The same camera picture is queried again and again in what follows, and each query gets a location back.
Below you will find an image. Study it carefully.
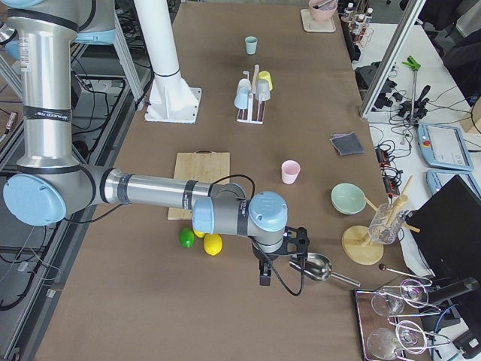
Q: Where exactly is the wooden cutting board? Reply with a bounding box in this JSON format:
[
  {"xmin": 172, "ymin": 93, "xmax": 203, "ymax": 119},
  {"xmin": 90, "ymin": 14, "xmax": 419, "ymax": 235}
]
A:
[{"xmin": 167, "ymin": 150, "xmax": 231, "ymax": 221}]

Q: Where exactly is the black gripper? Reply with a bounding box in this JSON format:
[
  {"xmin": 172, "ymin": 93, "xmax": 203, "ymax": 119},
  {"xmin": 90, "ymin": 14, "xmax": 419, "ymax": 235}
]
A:
[{"xmin": 251, "ymin": 240, "xmax": 271, "ymax": 287}]

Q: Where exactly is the black monitor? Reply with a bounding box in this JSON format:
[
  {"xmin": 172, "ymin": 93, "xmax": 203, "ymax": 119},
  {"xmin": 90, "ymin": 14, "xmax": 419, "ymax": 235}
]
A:
[{"xmin": 407, "ymin": 175, "xmax": 480, "ymax": 280}]

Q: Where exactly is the light blue plastic cup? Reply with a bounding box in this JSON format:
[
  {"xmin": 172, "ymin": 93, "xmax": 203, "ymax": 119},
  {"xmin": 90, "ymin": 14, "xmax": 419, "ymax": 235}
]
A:
[{"xmin": 234, "ymin": 86, "xmax": 250, "ymax": 111}]

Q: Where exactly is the pink bowl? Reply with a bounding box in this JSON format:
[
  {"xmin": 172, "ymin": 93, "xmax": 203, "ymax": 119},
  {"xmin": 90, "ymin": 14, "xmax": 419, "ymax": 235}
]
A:
[{"xmin": 308, "ymin": 0, "xmax": 337, "ymax": 21}]

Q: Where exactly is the green grabber tool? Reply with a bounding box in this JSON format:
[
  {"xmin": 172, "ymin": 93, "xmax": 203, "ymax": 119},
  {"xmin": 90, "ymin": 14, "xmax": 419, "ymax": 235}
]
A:
[{"xmin": 403, "ymin": 56, "xmax": 421, "ymax": 126}]

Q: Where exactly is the wooden mug tree stand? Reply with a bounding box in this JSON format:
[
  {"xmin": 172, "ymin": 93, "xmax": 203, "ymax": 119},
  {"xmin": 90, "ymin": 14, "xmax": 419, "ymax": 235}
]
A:
[{"xmin": 341, "ymin": 175, "xmax": 420, "ymax": 265}]

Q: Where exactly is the wine glass rack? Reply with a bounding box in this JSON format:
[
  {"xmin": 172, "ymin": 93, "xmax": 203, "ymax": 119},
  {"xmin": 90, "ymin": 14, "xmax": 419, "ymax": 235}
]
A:
[{"xmin": 353, "ymin": 277, "xmax": 451, "ymax": 360}]

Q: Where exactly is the yellow lemon near lime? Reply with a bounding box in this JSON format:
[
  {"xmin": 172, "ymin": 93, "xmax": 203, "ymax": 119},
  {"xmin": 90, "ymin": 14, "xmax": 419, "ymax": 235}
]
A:
[{"xmin": 193, "ymin": 229, "xmax": 206, "ymax": 238}]

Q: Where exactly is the metal scoop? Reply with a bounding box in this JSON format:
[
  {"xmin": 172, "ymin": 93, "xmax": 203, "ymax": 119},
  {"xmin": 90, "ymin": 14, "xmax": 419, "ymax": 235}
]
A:
[{"xmin": 303, "ymin": 252, "xmax": 361, "ymax": 288}]

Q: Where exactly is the yellow plastic cup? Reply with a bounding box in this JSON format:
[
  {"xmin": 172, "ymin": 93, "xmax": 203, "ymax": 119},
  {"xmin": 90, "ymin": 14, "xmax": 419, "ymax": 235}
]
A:
[{"xmin": 258, "ymin": 71, "xmax": 273, "ymax": 90}]

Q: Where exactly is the green lime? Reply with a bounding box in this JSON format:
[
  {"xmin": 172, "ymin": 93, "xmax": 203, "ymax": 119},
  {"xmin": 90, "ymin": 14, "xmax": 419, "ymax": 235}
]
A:
[{"xmin": 179, "ymin": 228, "xmax": 195, "ymax": 248}]

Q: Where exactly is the green plastic cup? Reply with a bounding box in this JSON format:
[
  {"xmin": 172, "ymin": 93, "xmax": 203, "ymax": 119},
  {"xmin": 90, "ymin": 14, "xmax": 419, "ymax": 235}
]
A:
[{"xmin": 244, "ymin": 35, "xmax": 258, "ymax": 55}]

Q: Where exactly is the beige tray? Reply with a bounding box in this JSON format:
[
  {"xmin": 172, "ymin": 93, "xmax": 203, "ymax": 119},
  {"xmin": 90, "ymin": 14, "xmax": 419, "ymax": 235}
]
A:
[{"xmin": 300, "ymin": 8, "xmax": 336, "ymax": 33}]

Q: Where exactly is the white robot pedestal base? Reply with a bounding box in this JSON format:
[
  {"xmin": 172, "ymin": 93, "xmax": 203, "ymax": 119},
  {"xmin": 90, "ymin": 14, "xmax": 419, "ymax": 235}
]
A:
[{"xmin": 135, "ymin": 0, "xmax": 201, "ymax": 124}]

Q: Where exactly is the white wire cup holder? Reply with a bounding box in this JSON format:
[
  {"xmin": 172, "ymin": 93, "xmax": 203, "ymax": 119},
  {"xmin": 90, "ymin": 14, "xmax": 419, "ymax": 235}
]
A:
[{"xmin": 236, "ymin": 64, "xmax": 269, "ymax": 125}]

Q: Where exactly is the clear glass mug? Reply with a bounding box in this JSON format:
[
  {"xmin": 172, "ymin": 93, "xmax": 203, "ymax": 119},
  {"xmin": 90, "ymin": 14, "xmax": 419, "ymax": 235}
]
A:
[{"xmin": 368, "ymin": 203, "xmax": 407, "ymax": 244}]

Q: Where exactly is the green ceramic bowl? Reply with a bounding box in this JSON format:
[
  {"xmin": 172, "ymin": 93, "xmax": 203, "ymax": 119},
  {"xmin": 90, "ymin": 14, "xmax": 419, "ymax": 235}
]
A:
[{"xmin": 331, "ymin": 183, "xmax": 366, "ymax": 215}]

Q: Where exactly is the grey folded cloth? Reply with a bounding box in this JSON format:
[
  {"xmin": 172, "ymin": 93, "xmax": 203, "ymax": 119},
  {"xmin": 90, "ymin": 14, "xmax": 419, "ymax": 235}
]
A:
[{"xmin": 329, "ymin": 132, "xmax": 365, "ymax": 156}]

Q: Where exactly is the pink plastic cup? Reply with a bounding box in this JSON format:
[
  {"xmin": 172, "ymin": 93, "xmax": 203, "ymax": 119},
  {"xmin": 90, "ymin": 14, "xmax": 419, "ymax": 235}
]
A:
[{"xmin": 281, "ymin": 159, "xmax": 301, "ymax": 184}]

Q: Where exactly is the black power strip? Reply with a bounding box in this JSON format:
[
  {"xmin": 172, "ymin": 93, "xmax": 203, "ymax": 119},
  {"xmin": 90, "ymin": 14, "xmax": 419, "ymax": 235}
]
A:
[{"xmin": 375, "ymin": 146, "xmax": 400, "ymax": 198}]

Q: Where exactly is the blue teach pendant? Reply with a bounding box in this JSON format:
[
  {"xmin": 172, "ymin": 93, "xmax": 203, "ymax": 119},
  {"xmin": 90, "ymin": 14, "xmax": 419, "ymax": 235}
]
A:
[
  {"xmin": 417, "ymin": 123, "xmax": 474, "ymax": 171},
  {"xmin": 426, "ymin": 169, "xmax": 478, "ymax": 195}
]

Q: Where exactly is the yellow lemon front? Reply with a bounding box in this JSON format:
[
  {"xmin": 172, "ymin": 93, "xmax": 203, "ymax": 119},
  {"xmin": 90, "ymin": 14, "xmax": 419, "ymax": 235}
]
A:
[{"xmin": 203, "ymin": 234, "xmax": 223, "ymax": 256}]

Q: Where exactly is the white plastic cup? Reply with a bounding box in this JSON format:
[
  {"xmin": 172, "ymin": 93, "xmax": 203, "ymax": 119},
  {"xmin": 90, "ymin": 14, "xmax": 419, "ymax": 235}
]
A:
[{"xmin": 237, "ymin": 78, "xmax": 251, "ymax": 90}]

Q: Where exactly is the aluminium frame post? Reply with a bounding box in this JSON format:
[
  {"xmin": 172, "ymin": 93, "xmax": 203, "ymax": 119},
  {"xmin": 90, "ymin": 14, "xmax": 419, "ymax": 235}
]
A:
[{"xmin": 359, "ymin": 0, "xmax": 425, "ymax": 120}]

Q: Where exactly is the grey plastic cup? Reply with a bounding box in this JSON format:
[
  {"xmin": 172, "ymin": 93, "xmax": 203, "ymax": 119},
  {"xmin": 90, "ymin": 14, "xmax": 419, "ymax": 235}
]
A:
[{"xmin": 255, "ymin": 79, "xmax": 271, "ymax": 102}]

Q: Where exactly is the bottle rack with bottles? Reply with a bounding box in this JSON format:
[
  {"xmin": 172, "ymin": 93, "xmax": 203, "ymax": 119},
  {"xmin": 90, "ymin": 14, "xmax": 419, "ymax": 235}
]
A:
[{"xmin": 338, "ymin": 1, "xmax": 374, "ymax": 61}]

